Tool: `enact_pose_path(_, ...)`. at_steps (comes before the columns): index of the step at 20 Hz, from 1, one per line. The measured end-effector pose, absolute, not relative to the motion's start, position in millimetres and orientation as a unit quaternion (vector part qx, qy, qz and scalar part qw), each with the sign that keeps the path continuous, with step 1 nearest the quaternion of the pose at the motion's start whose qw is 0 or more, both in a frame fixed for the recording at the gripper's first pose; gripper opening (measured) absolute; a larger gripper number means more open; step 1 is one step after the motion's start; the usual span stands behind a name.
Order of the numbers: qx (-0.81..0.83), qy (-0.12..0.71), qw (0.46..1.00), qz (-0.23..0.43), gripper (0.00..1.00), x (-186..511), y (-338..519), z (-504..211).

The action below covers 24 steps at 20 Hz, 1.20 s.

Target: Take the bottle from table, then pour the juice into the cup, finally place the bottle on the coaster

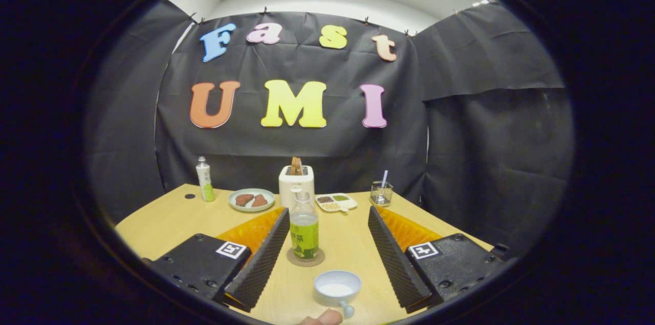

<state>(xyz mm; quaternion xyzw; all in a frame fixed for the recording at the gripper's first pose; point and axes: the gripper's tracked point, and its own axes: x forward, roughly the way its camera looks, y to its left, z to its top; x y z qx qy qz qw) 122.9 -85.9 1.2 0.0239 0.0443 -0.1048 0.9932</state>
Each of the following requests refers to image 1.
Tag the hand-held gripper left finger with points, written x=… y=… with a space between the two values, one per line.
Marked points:
x=263 y=258

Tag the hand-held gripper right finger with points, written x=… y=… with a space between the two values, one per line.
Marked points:
x=396 y=258

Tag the round brown coaster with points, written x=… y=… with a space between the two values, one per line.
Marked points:
x=307 y=263

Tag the clear juice bottle green label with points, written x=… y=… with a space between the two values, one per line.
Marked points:
x=304 y=238

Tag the small white green bottle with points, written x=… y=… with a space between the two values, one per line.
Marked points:
x=204 y=181

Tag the pale green plate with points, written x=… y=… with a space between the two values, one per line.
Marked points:
x=252 y=209

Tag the brown bread slice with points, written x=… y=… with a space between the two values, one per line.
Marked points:
x=260 y=201
x=243 y=199

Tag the white toaster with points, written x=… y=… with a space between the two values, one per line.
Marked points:
x=294 y=187

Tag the white straw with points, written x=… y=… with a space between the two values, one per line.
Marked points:
x=384 y=178

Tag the white divided snack tray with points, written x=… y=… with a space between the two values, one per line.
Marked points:
x=335 y=203

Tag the brown toast slice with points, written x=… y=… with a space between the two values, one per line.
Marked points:
x=297 y=165

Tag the wooden table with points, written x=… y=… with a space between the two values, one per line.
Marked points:
x=164 y=222

